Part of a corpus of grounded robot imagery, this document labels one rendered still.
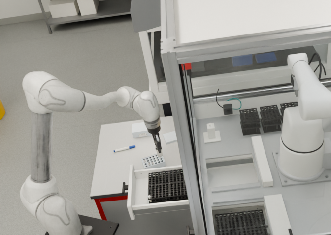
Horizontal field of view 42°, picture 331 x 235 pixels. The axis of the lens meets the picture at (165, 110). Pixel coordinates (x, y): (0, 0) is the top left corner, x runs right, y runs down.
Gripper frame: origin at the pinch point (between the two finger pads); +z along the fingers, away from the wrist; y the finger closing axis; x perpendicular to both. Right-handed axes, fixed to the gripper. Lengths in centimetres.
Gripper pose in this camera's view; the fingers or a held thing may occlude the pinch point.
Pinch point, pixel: (158, 151)
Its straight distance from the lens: 250.6
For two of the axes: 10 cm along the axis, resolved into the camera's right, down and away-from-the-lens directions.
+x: 9.4, -3.0, 1.4
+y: 2.9, 5.6, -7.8
